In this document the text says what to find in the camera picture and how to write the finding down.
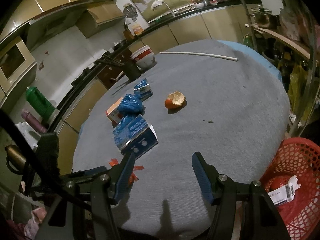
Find black chopstick holder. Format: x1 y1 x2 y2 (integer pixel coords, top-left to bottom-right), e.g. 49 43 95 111
94 53 141 81

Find white thin rod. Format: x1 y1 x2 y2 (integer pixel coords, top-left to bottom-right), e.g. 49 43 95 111
160 51 238 62

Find red wrapper scrap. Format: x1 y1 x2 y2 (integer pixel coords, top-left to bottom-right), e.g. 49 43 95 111
109 158 146 183

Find blue plastic bag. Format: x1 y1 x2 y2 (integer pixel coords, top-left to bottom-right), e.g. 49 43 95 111
118 94 145 116

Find stacked red white bowls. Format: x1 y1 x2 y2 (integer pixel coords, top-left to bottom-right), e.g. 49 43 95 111
130 45 155 69

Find upper wall cabinets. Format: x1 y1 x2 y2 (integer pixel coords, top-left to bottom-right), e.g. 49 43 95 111
1 0 124 50

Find small blue carton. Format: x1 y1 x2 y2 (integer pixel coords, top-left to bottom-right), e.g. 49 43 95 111
133 79 153 101

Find blue under cloth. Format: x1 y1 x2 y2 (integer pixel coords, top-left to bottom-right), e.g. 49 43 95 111
219 40 283 82

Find metal storage rack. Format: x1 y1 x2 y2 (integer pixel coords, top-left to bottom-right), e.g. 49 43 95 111
240 0 319 137

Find white plastic bag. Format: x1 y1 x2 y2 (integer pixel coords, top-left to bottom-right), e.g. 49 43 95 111
268 176 301 206

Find large blue carton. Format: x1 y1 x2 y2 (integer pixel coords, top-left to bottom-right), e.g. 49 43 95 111
113 114 158 160

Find green thermos jug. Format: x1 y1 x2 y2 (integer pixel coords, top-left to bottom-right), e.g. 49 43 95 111
25 87 55 121

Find orange peel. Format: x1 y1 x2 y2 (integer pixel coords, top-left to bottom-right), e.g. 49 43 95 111
164 91 186 109

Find red plastic mesh basket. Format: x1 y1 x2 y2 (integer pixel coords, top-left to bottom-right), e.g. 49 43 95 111
260 138 319 239

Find kitchen faucet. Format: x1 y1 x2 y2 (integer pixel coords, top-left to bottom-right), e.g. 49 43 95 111
151 0 178 18

